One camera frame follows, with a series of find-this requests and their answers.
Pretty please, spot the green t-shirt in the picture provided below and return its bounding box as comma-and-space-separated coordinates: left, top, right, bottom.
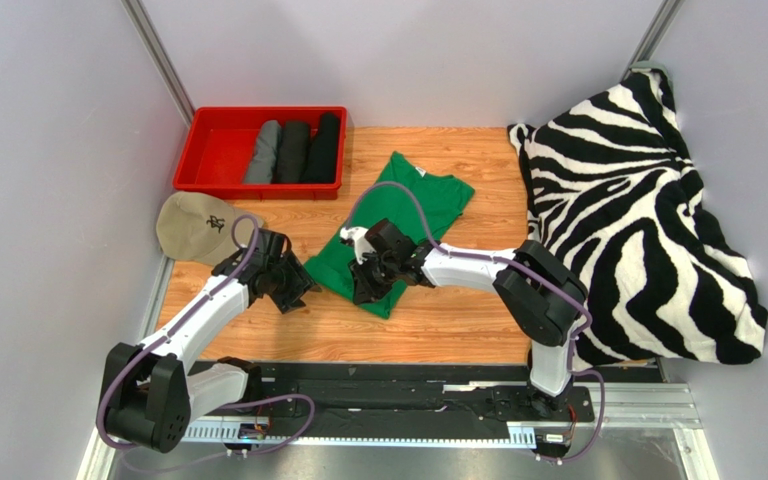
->
305, 152, 475, 301

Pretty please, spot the black rolled t-shirt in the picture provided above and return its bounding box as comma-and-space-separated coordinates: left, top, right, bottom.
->
301, 112, 341, 184

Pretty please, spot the dark grey rolled t-shirt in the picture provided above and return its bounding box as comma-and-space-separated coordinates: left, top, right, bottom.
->
273, 120, 311, 184

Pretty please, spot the zebra print blanket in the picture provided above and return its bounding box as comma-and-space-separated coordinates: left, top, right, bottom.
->
507, 68, 768, 369

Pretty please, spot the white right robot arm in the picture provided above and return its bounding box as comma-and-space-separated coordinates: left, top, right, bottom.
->
339, 220, 587, 397

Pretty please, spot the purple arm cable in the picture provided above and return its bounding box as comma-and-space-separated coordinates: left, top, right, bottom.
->
343, 180, 606, 465
95, 214, 317, 461

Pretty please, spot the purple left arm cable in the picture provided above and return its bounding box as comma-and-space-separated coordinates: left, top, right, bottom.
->
95, 214, 317, 461

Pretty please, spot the aluminium frame post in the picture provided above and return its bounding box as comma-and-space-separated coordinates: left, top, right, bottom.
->
624, 0, 685, 73
122, 0, 195, 125

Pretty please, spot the red plastic bin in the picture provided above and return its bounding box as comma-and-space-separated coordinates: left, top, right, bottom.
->
172, 105, 348, 201

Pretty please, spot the beige baseball cap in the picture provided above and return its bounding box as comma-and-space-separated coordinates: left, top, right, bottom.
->
156, 191, 265, 266

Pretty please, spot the left aluminium frame post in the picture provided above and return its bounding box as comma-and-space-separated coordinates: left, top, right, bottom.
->
122, 0, 195, 125

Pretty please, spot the right aluminium frame post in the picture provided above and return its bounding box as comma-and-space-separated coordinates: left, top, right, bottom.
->
624, 0, 685, 73

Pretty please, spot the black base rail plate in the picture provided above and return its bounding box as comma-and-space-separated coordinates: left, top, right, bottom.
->
136, 359, 615, 441

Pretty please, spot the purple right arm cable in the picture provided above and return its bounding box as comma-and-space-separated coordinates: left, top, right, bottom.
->
343, 180, 606, 465

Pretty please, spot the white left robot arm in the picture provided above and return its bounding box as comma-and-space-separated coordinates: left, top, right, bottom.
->
96, 230, 318, 453

